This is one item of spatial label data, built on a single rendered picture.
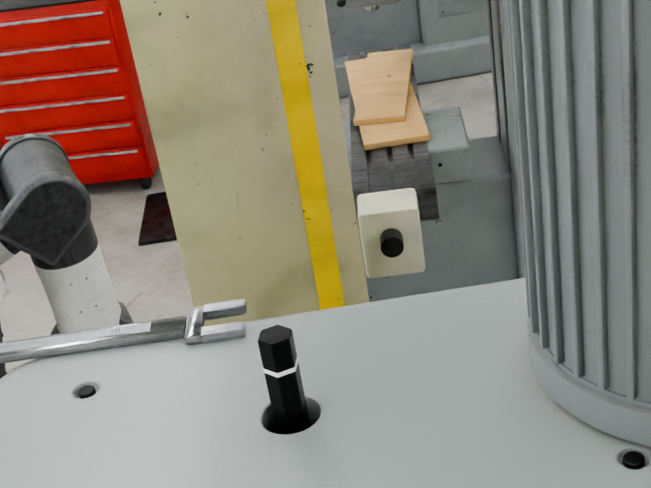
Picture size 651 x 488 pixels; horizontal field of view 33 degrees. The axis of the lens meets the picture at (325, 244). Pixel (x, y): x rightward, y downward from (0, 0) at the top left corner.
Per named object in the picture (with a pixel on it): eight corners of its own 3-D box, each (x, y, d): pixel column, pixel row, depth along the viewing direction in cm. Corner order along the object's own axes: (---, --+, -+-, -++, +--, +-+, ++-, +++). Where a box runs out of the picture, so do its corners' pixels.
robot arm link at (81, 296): (59, 377, 161) (10, 252, 149) (142, 343, 164) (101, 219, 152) (77, 422, 152) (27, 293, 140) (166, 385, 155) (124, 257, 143)
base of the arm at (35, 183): (10, 232, 152) (-42, 173, 146) (86, 179, 154) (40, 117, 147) (31, 284, 140) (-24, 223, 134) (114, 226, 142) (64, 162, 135)
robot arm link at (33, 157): (22, 237, 151) (-11, 152, 144) (84, 215, 154) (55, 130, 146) (39, 278, 142) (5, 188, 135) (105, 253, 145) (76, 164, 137)
